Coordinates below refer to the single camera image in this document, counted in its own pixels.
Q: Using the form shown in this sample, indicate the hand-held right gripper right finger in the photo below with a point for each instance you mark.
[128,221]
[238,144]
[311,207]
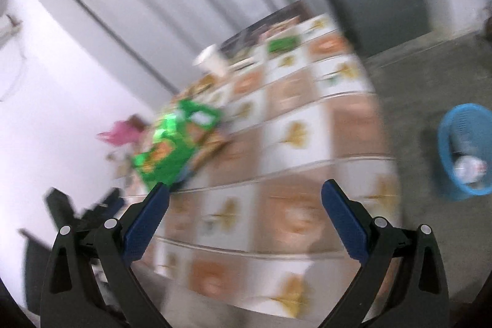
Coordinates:
[344,221]

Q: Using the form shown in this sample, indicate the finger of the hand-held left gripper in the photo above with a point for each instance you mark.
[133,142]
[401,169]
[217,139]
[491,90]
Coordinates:
[105,203]

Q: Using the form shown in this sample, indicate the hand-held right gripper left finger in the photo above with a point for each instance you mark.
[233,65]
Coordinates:
[148,224]

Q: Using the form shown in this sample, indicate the green snack bag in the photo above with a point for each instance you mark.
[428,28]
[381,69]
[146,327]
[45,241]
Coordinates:
[169,155]

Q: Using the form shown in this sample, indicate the blue plastic wastebasket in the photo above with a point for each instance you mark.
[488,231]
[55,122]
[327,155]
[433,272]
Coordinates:
[451,143]

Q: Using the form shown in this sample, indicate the white strawberry yogurt bottle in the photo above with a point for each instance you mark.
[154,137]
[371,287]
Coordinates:
[467,166]

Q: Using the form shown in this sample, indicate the pink plastic bag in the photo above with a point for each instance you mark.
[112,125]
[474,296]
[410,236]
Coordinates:
[121,132]

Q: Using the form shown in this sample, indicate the ginkgo patterned tablecloth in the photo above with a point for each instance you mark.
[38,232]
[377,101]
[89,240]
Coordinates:
[292,136]

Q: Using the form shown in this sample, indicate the white paper cup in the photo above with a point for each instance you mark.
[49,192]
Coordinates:
[211,61]

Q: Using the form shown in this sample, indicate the small green packet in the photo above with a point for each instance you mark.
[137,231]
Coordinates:
[283,45]

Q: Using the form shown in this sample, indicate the grey cabinet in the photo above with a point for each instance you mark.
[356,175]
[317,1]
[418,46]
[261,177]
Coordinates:
[380,13]

